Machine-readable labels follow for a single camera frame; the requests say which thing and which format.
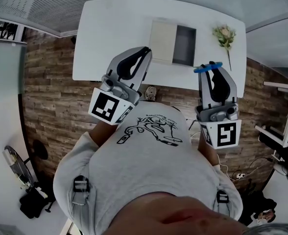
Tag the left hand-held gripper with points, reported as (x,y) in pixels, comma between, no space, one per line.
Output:
(103,106)

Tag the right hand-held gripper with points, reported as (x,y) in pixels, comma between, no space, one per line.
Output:
(227,133)

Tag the person's left forearm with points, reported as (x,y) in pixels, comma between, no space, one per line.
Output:
(102,133)

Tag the person's right forearm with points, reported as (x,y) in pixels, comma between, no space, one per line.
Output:
(207,153)

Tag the person's left shoe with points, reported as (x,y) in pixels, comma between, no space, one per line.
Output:
(150,93)

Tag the artificial flower bouquet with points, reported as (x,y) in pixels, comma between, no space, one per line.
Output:
(223,34)

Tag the black power adapter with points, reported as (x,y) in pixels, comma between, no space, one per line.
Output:
(73,39)

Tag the white power strip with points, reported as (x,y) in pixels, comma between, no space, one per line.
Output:
(240,175)

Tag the person's grey printed t-shirt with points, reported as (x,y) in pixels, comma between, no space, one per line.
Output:
(146,168)

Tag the frosted glass door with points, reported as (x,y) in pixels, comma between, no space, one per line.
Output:
(4,67)

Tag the black and white striped panel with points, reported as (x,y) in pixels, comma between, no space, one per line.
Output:
(4,30)

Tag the person's face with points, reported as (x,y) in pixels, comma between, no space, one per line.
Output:
(178,214)

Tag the white packet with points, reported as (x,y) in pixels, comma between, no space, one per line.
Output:
(10,157)

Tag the black bag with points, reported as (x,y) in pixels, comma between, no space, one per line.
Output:
(32,204)

